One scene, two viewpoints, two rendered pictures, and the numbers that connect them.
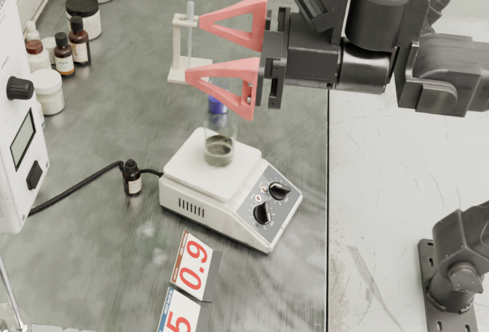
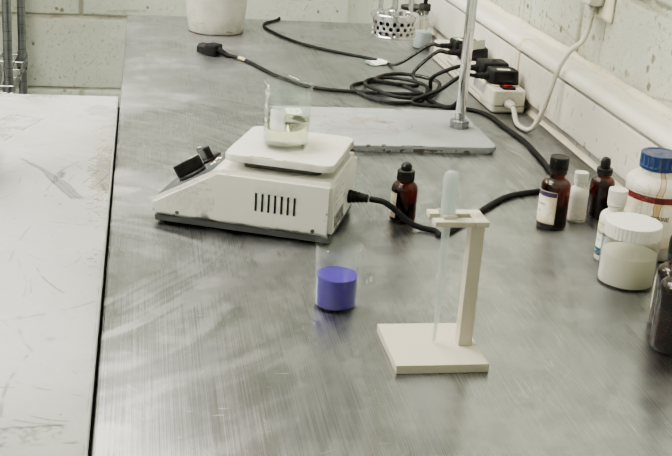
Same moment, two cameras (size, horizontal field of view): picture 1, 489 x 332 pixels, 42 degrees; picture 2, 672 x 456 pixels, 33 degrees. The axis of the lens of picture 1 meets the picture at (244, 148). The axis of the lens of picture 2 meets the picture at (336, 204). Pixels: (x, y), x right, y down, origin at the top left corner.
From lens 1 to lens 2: 1.90 m
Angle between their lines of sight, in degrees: 115
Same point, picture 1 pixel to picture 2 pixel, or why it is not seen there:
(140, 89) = (502, 315)
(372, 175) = (27, 251)
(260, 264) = not seen: hidden behind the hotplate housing
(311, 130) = (137, 291)
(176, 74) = (452, 331)
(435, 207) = not seen: outside the picture
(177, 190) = not seen: hidden behind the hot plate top
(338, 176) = (88, 247)
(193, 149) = (325, 150)
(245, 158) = (247, 147)
